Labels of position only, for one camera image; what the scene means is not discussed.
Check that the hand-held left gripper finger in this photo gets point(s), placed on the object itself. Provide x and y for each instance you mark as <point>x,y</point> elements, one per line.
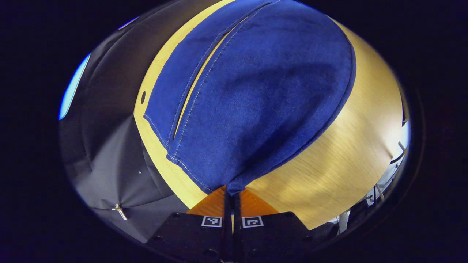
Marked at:
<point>228,233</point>
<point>237,237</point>

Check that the blue jeans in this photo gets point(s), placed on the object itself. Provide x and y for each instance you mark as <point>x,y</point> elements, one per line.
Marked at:
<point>256,91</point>

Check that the white clip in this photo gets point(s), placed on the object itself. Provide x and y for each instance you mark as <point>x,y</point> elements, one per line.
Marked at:
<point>119,211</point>

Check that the black backdrop cloth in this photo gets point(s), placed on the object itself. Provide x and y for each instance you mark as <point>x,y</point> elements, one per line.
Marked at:
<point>109,146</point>

